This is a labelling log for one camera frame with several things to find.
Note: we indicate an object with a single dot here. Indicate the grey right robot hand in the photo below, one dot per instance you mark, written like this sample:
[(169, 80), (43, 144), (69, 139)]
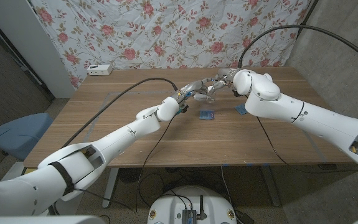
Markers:
[(227, 76)]

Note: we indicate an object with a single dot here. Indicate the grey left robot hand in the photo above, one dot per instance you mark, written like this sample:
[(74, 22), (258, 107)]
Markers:
[(192, 88)]

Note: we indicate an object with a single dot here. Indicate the clear plastic medicine bottle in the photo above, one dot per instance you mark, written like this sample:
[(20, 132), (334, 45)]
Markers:
[(210, 97)]

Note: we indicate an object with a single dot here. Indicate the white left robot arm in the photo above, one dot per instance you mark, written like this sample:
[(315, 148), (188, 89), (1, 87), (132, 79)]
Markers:
[(116, 143)]

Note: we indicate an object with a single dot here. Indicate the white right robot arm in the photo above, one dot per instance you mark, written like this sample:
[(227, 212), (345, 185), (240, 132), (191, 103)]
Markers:
[(306, 115)]

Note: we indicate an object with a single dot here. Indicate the blue sugar packet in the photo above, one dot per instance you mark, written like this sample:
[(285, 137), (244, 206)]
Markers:
[(206, 114), (240, 109)]

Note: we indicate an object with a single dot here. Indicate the floral backdrop cloth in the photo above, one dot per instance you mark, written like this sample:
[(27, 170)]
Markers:
[(181, 31)]

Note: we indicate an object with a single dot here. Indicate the white power strip box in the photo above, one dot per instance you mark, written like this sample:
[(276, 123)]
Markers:
[(99, 69)]

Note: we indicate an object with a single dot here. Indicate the black backdrop stand pole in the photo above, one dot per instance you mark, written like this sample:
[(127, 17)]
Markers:
[(306, 15)]

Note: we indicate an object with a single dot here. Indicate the grey table leg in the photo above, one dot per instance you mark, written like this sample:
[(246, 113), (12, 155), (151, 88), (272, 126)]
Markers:
[(270, 186)]

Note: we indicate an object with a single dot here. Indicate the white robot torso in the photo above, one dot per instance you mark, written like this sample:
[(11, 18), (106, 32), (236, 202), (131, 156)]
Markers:
[(169, 205)]

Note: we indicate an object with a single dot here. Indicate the black computer box with antenna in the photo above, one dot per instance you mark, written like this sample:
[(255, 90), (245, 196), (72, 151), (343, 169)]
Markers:
[(189, 216)]

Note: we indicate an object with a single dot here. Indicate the white table leg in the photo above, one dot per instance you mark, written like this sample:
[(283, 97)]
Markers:
[(110, 186)]

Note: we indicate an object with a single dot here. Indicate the blue padded chair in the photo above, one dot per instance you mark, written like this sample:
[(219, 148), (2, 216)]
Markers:
[(20, 133)]

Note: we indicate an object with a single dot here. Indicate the yellow and black floor mat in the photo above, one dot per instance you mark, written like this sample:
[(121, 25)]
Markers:
[(29, 171)]

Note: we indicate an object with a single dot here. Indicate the white wall panel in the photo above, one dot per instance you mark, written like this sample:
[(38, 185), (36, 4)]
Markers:
[(26, 37)]

